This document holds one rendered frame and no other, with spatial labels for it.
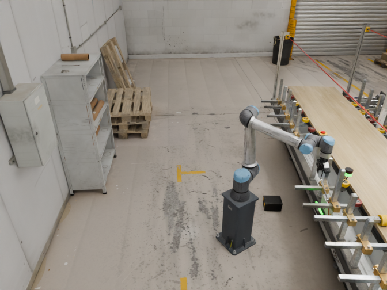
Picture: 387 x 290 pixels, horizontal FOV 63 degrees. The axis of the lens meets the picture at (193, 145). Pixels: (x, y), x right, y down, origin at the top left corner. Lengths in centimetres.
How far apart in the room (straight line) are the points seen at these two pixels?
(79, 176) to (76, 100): 101
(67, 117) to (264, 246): 251
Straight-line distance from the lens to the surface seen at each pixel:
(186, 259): 331
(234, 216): 311
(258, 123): 264
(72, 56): 399
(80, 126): 371
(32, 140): 284
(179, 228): 360
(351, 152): 350
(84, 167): 399
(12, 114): 279
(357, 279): 220
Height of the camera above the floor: 256
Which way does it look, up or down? 31 degrees down
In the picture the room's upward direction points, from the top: straight up
